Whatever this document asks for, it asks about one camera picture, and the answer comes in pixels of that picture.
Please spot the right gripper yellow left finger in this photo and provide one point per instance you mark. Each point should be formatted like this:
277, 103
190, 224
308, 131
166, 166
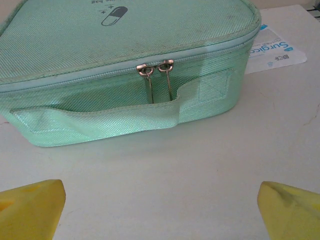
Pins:
27, 215

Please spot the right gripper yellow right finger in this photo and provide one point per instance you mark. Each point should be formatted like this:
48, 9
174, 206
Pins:
295, 217

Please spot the white surgical mask packet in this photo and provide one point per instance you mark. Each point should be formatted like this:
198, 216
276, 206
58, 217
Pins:
277, 55

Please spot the mint green medicine bag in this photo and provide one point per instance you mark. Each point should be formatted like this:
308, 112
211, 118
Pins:
125, 37

